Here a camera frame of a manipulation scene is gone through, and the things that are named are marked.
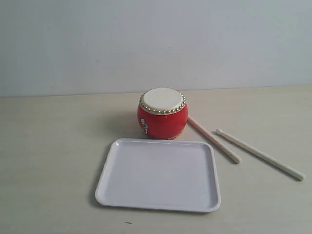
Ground white wooden drumstick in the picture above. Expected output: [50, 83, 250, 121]
[216, 129, 305, 181]

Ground pinkish wooden drumstick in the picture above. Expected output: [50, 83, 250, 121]
[188, 116, 241, 164]

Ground white plastic tray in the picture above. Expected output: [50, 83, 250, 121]
[95, 138, 221, 213]

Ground small red drum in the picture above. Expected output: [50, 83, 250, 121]
[137, 88, 188, 139]

